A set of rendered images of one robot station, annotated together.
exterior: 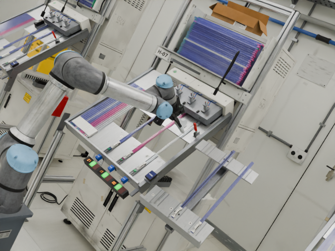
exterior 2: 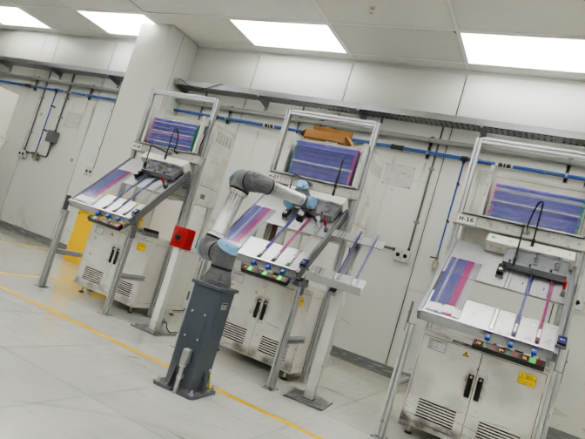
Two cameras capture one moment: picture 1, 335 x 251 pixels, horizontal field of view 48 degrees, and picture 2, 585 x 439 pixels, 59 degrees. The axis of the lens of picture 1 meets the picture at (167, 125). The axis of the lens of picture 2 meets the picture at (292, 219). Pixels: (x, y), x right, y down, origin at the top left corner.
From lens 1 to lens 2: 1.55 m
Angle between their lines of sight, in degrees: 15
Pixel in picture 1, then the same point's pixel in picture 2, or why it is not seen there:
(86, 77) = (263, 182)
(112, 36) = (209, 176)
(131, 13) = (222, 151)
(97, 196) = (245, 312)
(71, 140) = (181, 287)
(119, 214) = (272, 319)
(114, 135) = (258, 245)
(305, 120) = (400, 222)
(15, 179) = (228, 260)
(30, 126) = (224, 226)
